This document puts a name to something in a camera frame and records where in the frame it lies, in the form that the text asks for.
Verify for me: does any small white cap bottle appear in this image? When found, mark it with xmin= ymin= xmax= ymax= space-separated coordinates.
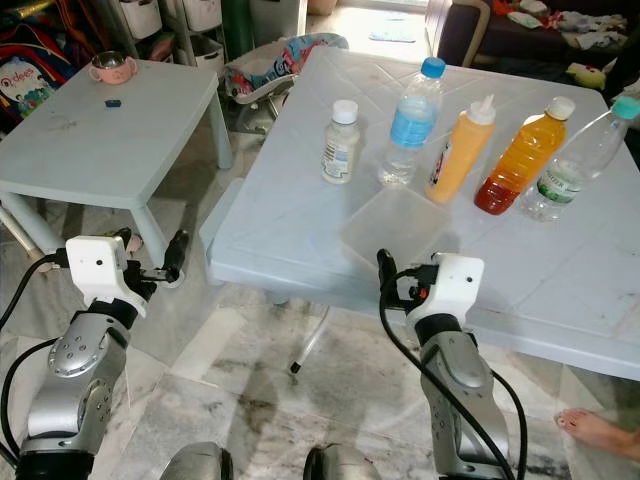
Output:
xmin=321 ymin=98 xmax=362 ymax=186

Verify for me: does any blue cap water bottle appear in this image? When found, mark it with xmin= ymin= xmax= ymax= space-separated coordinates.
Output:
xmin=377 ymin=56 xmax=447 ymax=188

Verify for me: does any clear plastic food container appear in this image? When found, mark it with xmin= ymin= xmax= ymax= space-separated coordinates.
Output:
xmin=339 ymin=184 xmax=462 ymax=267

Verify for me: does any person's bare foot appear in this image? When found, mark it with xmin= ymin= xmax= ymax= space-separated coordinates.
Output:
xmin=554 ymin=407 xmax=640 ymax=462

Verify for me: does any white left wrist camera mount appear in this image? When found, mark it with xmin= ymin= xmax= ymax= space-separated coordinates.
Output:
xmin=65 ymin=234 xmax=147 ymax=320

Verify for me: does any short black left arm cable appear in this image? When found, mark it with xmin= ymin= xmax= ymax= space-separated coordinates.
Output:
xmin=0 ymin=338 xmax=62 ymax=466

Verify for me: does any orange squeeze bottle white nozzle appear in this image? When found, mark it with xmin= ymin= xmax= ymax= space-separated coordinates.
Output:
xmin=424 ymin=94 xmax=500 ymax=207

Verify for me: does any white plastic drawer unit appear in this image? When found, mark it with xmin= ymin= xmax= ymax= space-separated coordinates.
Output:
xmin=104 ymin=0 xmax=222 ymax=43

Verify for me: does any silver left robot leg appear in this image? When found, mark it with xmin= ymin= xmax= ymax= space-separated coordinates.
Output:
xmin=159 ymin=442 xmax=242 ymax=480

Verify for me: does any large pale blue folding table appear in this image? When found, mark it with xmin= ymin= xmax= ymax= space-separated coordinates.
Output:
xmin=204 ymin=44 xmax=640 ymax=382

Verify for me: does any small pale blue plastic table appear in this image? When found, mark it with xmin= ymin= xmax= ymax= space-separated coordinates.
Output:
xmin=0 ymin=57 xmax=222 ymax=263

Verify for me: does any orange red juice bottle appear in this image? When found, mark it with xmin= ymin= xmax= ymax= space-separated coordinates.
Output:
xmin=472 ymin=96 xmax=577 ymax=217

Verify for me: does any colourful children's school bag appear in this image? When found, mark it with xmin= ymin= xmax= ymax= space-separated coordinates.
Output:
xmin=0 ymin=24 xmax=77 ymax=122

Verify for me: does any pink bowl with handles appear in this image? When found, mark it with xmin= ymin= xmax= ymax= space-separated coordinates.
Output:
xmin=87 ymin=51 xmax=137 ymax=86

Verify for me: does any long black left arm cable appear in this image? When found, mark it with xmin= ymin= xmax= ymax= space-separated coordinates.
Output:
xmin=0 ymin=252 xmax=72 ymax=336

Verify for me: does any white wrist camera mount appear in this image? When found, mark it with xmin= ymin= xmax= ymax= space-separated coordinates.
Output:
xmin=65 ymin=234 xmax=147 ymax=320
xmin=404 ymin=252 xmax=485 ymax=332

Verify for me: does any clear bottle green label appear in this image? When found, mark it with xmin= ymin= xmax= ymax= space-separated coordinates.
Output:
xmin=519 ymin=94 xmax=640 ymax=224

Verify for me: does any colourful baby bouncer seat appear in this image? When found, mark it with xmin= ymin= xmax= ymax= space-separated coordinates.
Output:
xmin=224 ymin=32 xmax=347 ymax=113

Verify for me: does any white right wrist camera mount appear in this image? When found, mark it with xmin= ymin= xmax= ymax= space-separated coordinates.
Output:
xmin=404 ymin=252 xmax=485 ymax=332

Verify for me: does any dark sofa with clothes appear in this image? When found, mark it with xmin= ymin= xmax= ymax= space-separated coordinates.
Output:
xmin=424 ymin=0 xmax=640 ymax=73

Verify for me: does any green cylinder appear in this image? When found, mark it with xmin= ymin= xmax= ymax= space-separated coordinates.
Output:
xmin=219 ymin=0 xmax=257 ymax=60

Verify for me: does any pale blue plastic stool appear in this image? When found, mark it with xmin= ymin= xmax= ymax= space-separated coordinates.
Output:
xmin=197 ymin=177 xmax=247 ymax=263

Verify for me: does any yellow green plush toy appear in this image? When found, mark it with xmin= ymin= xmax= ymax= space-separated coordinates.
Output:
xmin=564 ymin=61 xmax=607 ymax=92

